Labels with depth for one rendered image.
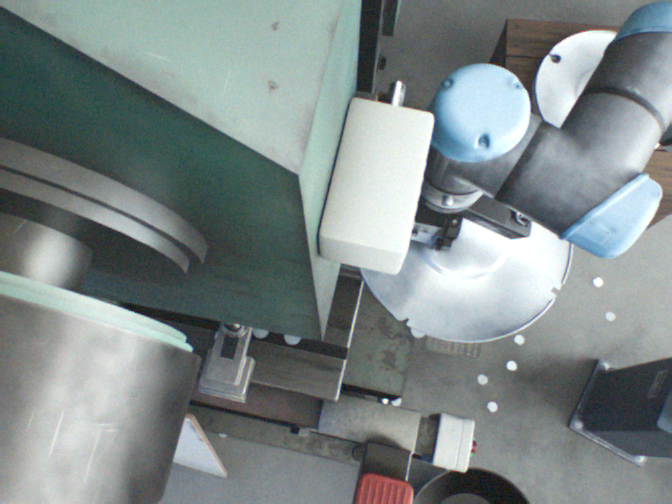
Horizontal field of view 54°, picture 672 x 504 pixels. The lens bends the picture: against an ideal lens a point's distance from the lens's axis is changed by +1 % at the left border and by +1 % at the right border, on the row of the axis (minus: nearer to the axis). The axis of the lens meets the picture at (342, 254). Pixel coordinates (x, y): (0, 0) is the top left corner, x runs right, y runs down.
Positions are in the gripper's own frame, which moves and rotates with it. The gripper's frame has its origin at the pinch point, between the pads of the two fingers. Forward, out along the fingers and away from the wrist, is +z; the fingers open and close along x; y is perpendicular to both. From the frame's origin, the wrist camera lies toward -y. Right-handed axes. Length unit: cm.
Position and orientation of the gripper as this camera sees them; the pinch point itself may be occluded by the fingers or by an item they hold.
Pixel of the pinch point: (439, 235)
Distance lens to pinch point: 85.1
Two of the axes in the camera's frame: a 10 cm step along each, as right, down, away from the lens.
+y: -9.8, -2.1, 0.4
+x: -2.2, 9.4, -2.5
